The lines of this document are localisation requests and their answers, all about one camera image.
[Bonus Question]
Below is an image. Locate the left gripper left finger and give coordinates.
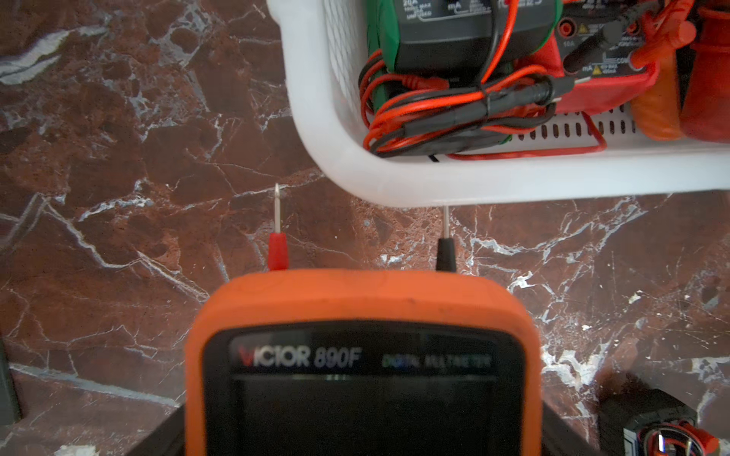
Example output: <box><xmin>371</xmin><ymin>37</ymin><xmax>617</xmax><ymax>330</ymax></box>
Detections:
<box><xmin>127</xmin><ymin>406</ymin><xmax>186</xmax><ymax>456</ymax></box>

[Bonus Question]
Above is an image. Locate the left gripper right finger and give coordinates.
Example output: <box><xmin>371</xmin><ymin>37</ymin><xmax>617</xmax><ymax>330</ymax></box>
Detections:
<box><xmin>541</xmin><ymin>403</ymin><xmax>599</xmax><ymax>456</ymax></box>

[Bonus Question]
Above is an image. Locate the small black red multimeter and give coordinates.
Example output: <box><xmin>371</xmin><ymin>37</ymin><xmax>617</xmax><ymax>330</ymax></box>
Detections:
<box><xmin>598</xmin><ymin>389</ymin><xmax>720</xmax><ymax>456</ymax></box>

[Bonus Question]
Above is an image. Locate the orange Victor multimeter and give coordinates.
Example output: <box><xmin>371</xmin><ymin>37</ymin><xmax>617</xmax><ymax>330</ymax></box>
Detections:
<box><xmin>183</xmin><ymin>183</ymin><xmax>544</xmax><ymax>456</ymax></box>

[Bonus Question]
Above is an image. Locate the orange black multimeter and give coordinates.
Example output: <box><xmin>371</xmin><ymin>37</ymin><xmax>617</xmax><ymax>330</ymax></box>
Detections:
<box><xmin>631</xmin><ymin>53</ymin><xmax>682</xmax><ymax>142</ymax></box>

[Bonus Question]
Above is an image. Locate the green multimeter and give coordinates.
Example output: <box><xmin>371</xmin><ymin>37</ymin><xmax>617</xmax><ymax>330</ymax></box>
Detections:
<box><xmin>365</xmin><ymin>1</ymin><xmax>564</xmax><ymax>80</ymax></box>

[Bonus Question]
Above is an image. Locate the large red multimeter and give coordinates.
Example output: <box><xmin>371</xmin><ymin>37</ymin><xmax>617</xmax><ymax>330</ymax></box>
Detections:
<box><xmin>680</xmin><ymin>1</ymin><xmax>729</xmax><ymax>144</ymax></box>

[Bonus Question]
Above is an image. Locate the white plastic perforated basket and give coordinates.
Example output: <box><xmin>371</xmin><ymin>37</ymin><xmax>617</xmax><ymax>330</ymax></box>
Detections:
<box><xmin>268</xmin><ymin>1</ymin><xmax>729</xmax><ymax>207</ymax></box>

